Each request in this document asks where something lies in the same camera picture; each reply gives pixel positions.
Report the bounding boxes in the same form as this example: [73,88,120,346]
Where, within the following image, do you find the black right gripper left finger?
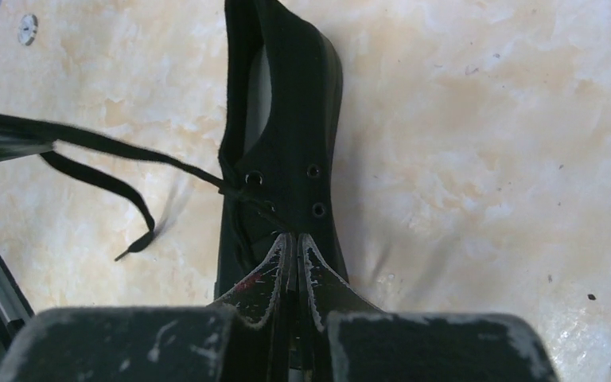
[208,234,294,381]

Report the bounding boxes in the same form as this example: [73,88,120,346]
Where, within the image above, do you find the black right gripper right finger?
[296,234,381,381]

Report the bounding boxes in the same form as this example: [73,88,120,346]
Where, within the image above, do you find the black shoelace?
[0,109,290,263]

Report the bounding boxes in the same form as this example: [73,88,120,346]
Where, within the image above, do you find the black canvas sneaker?
[214,1,348,296]

